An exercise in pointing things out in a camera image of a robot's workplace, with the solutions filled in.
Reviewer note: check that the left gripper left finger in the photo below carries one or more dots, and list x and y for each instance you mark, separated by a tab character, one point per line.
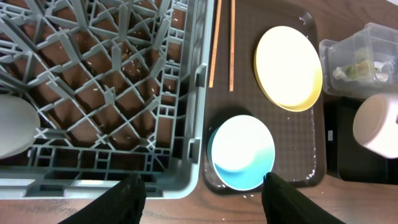
123	203

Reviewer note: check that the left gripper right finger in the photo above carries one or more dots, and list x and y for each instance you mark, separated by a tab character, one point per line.
283	203

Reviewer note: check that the light blue bowl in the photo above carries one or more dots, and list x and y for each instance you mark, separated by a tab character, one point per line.
241	151

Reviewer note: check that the white pink bowl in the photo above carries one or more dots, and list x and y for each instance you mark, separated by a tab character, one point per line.
375	125

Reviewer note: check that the white napkin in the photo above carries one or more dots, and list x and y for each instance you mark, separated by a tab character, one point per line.
339	73

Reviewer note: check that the green orange snack wrapper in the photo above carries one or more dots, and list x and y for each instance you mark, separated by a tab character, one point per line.
363	68

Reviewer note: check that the wooden chopstick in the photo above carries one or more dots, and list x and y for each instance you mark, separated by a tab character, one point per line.
232	47
215	44

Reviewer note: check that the black waste tray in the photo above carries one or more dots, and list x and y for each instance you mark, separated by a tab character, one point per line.
345	158

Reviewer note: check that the grey plastic dish rack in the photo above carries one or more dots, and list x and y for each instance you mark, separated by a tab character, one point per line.
115	87

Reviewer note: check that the yellow round plate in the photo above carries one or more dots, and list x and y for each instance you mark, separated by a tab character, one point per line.
288	69

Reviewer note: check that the clear plastic bin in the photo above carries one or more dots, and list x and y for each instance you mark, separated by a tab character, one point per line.
381	43

